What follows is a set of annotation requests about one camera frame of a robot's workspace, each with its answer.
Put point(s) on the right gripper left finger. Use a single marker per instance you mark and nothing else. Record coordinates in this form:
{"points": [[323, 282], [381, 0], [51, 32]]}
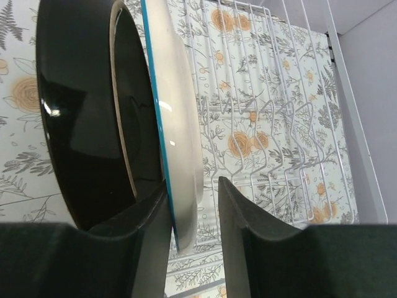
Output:
{"points": [[125, 256]]}

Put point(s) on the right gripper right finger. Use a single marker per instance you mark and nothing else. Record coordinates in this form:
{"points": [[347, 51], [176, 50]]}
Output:
{"points": [[266, 257]]}

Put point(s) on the red rimmed beige plate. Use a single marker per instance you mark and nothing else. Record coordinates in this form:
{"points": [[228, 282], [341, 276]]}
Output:
{"points": [[97, 107]]}

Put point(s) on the watermelon pattern plate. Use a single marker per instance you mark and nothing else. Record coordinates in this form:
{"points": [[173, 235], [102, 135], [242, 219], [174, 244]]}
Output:
{"points": [[177, 119]]}

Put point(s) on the floral table mat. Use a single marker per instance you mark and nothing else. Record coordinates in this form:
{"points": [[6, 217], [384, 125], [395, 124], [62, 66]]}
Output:
{"points": [[29, 190]]}

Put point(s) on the white wire dish rack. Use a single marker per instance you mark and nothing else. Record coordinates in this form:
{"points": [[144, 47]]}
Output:
{"points": [[278, 118]]}

